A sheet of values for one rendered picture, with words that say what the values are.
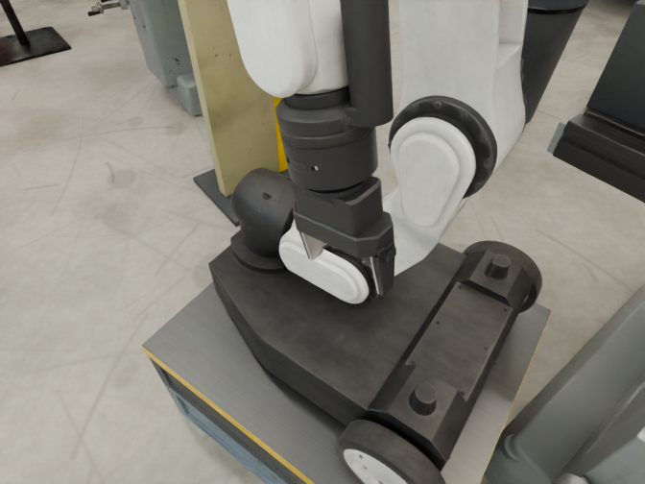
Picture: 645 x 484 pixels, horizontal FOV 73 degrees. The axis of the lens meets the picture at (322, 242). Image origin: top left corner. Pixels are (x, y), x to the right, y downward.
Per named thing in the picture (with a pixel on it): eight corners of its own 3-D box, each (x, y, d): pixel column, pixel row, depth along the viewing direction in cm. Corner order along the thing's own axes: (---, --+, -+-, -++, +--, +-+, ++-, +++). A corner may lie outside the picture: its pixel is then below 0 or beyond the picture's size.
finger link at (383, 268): (373, 297, 48) (370, 254, 44) (391, 280, 49) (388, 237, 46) (386, 303, 47) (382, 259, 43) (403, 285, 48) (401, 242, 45)
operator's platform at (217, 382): (179, 412, 135) (140, 345, 106) (311, 273, 173) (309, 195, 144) (406, 603, 103) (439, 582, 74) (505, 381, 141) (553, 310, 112)
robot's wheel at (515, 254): (445, 290, 117) (463, 238, 102) (453, 278, 120) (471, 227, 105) (519, 327, 109) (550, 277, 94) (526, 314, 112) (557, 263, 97)
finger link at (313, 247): (326, 250, 55) (319, 209, 52) (309, 263, 54) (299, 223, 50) (317, 245, 56) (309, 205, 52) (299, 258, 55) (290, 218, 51)
